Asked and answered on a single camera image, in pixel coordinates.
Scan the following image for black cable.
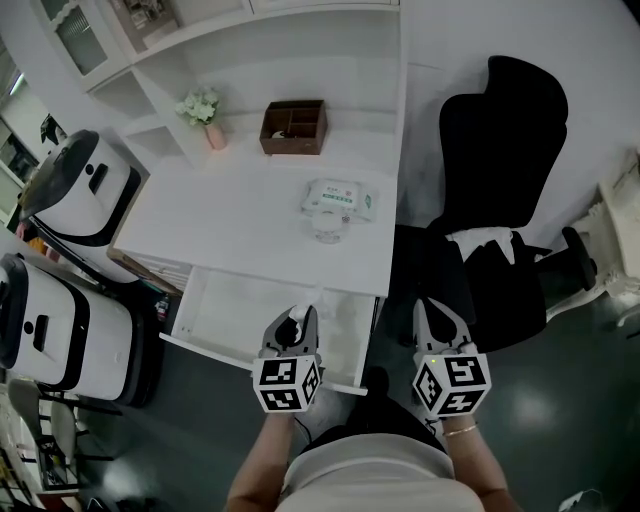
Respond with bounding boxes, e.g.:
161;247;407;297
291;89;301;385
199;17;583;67
293;415;315;445

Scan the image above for person's right forearm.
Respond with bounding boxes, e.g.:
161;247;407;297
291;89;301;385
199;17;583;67
441;415;519;512

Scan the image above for white desk drawer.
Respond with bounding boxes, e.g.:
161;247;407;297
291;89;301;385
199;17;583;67
159;264;387;398

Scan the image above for white desk with shelf hutch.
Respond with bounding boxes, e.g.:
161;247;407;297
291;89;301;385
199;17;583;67
29;0;409;302

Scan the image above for white ornate vanity table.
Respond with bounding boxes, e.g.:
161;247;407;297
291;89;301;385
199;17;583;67
544;148;640;329

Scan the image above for grey stool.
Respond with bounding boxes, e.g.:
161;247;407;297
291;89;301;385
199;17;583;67
47;399;122;462
6;377;44;441

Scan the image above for pink vase with white flowers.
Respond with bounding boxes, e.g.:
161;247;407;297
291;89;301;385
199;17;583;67
174;86;228;152

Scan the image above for person's white shirt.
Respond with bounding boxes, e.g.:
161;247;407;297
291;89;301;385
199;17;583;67
274;433;487;512

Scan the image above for white wet wipes packet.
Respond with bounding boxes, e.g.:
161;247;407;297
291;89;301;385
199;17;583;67
299;177;378;224

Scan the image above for picture frame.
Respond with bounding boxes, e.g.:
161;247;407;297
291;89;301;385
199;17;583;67
106;0;180;52

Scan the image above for person's left forearm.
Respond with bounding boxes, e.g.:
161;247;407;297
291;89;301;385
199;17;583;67
225;412;296;512

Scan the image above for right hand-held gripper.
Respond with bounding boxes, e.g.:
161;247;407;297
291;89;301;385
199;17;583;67
411;297;493;419

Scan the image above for white robot with black lid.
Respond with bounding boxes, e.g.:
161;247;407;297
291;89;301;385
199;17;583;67
18;129;144;282
0;252;165;407

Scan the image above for person's black trousers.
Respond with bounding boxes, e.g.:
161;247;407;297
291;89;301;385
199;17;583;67
305;367;449;455

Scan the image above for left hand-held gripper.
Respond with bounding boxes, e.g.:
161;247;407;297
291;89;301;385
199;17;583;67
252;305;322;414

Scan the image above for brown wooden board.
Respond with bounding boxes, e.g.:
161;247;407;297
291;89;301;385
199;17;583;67
106;248;185;297

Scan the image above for clear round jar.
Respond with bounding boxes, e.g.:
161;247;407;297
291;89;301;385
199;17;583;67
309;209;349;246

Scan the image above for black office chair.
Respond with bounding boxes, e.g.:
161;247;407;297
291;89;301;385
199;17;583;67
389;54;599;354

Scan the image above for brown wooden organizer box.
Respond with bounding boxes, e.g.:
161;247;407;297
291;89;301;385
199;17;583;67
258;99;328;157

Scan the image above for white power strip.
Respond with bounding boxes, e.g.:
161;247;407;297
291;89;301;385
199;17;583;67
558;488;603;512

